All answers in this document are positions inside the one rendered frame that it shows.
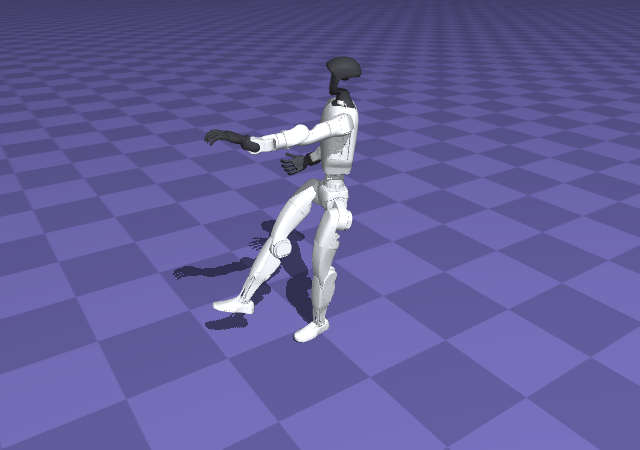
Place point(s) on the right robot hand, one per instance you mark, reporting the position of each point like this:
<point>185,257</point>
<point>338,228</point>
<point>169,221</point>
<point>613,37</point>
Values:
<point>298,162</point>

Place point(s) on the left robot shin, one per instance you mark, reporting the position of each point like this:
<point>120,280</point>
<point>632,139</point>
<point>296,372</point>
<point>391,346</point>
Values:
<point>321,295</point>

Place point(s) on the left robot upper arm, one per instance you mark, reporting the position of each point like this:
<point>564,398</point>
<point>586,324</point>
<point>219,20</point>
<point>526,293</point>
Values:
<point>337,126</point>

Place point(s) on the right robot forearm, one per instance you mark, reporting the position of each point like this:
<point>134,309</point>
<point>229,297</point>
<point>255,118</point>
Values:
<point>316,155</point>

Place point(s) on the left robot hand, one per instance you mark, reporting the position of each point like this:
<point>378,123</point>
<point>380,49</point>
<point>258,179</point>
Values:
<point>232,137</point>

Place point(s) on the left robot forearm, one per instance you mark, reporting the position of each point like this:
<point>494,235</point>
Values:
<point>285,139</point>

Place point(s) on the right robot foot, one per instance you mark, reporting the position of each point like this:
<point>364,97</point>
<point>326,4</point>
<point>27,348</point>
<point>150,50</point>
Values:
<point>233,305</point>

